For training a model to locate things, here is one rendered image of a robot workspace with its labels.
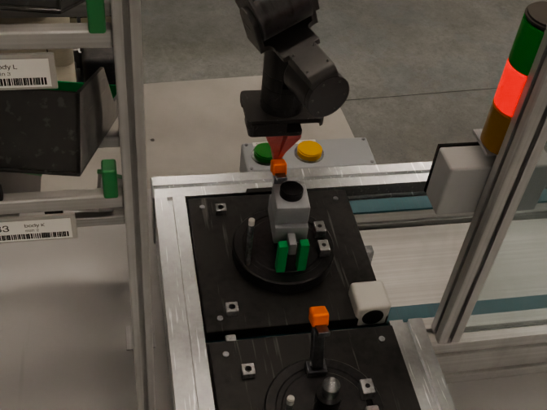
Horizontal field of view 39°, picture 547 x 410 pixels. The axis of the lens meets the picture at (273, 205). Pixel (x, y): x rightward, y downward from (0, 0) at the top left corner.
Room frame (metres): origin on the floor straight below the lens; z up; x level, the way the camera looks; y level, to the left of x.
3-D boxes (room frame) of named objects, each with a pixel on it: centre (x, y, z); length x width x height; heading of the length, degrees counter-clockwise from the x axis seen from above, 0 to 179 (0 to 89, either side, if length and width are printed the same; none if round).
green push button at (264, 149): (0.93, 0.02, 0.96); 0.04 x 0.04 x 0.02
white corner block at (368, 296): (0.65, -0.14, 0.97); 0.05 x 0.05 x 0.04; 15
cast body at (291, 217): (0.71, -0.02, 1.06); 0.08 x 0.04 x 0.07; 12
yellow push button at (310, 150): (0.95, -0.05, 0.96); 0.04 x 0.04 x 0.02
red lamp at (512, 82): (0.66, -0.23, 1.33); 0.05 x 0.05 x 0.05
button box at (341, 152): (0.95, -0.05, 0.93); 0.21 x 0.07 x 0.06; 105
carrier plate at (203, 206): (0.72, -0.02, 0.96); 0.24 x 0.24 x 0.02; 15
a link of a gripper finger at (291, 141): (0.82, 0.02, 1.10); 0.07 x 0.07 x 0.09; 15
